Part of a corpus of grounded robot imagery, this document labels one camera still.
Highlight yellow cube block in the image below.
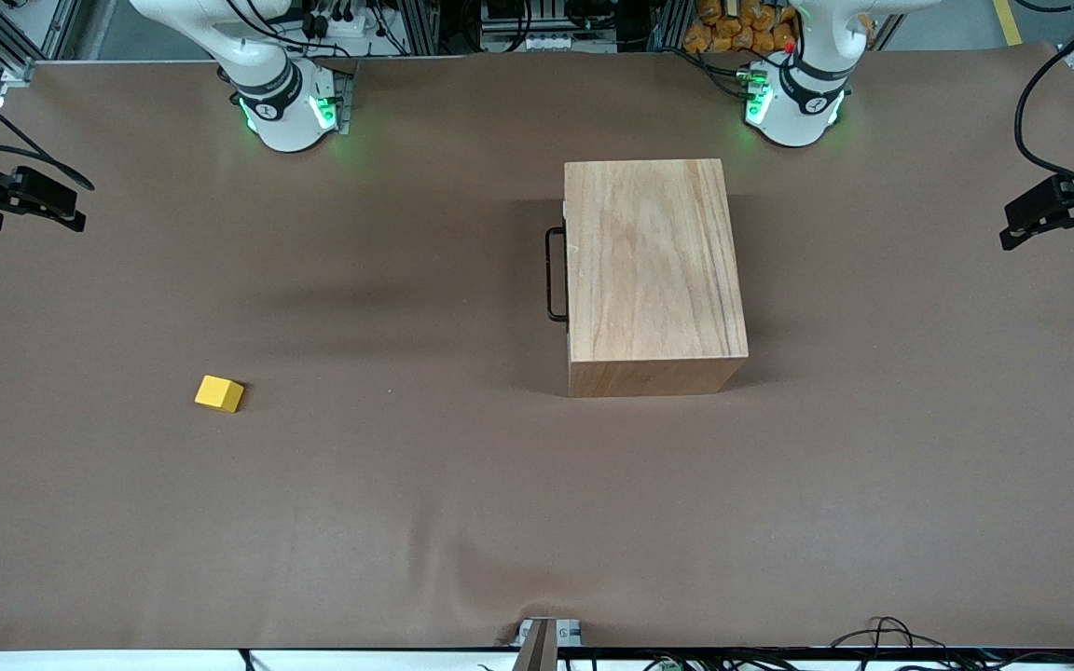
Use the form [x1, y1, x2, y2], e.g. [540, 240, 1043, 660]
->
[194, 375, 245, 414]

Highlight wooden drawer with black handle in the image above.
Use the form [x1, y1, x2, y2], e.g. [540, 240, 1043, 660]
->
[545, 200, 571, 325]

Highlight wooden drawer cabinet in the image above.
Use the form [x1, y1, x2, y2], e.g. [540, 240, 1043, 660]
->
[563, 158, 750, 399]

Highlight white power strip with plugs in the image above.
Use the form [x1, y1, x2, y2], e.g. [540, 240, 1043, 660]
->
[302, 0, 381, 40]

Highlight orange stuffed bags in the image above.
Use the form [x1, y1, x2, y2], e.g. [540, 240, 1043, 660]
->
[683, 0, 799, 55]

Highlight brown table mat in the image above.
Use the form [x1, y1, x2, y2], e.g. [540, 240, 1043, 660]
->
[0, 42, 1074, 651]

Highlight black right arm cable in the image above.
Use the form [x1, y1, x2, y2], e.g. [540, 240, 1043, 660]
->
[0, 73, 96, 191]

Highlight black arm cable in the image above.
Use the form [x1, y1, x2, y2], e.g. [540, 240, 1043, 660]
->
[0, 73, 96, 191]
[1014, 17, 1074, 201]

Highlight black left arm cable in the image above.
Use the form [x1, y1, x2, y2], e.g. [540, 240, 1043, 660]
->
[1014, 17, 1074, 201]

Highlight black cable bundle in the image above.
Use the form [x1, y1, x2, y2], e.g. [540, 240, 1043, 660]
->
[831, 615, 1074, 671]

